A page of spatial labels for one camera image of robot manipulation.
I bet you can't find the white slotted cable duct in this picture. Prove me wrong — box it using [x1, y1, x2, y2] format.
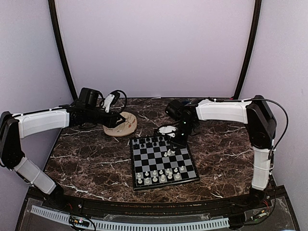
[30, 205, 230, 231]

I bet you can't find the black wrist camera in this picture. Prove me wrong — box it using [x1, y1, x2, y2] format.
[78, 88, 101, 108]
[165, 100, 183, 120]

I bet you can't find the black right frame post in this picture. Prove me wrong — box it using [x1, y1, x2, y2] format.
[232, 0, 262, 100]

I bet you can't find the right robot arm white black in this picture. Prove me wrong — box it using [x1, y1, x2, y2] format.
[165, 95, 277, 209]

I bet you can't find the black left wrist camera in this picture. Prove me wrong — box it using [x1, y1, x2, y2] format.
[78, 88, 101, 108]

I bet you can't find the black left frame post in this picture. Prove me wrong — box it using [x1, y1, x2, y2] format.
[48, 0, 77, 100]

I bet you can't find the black and white chessboard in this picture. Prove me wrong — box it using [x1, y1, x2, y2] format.
[129, 135, 200, 191]

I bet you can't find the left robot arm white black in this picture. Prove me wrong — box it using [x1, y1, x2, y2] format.
[0, 105, 125, 210]

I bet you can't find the small green circuit board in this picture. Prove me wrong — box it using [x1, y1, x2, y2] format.
[69, 216, 90, 227]

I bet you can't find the black frame post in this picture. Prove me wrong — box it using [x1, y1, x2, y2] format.
[48, 0, 77, 100]
[232, 0, 262, 100]

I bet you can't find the black front rail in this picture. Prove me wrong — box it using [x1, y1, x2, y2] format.
[64, 195, 251, 216]

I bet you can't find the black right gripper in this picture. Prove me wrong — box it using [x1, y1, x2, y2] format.
[170, 120, 196, 151]

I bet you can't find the cream plate with bird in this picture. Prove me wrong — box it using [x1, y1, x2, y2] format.
[103, 112, 137, 137]

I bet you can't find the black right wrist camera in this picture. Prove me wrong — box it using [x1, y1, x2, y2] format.
[165, 100, 183, 120]

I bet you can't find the white chess queen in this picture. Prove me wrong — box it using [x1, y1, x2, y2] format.
[160, 174, 166, 182]

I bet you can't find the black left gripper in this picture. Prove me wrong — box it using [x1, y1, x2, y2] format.
[86, 107, 126, 128]

